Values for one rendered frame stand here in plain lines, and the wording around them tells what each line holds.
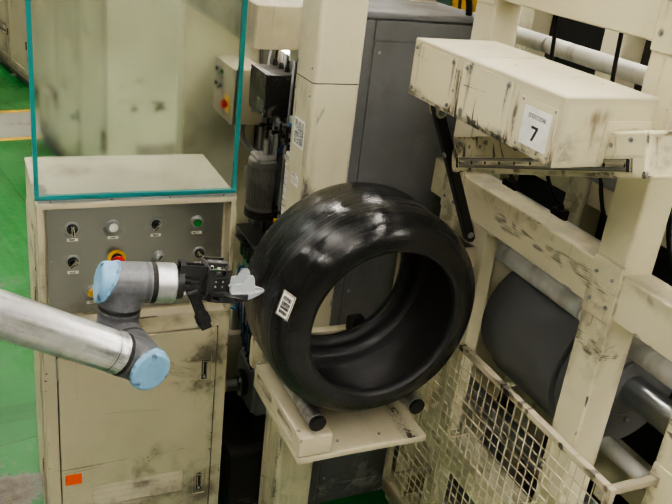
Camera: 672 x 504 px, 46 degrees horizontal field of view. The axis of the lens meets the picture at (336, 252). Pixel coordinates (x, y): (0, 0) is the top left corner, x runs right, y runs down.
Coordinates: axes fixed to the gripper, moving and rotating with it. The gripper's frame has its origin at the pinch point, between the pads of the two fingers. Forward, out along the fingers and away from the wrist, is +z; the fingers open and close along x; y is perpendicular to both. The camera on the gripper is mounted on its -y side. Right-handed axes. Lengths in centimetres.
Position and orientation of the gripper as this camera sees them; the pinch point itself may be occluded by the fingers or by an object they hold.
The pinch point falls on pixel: (258, 293)
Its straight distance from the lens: 186.6
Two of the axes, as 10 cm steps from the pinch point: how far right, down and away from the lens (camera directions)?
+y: 2.2, -9.1, -3.5
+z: 8.9, 0.4, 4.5
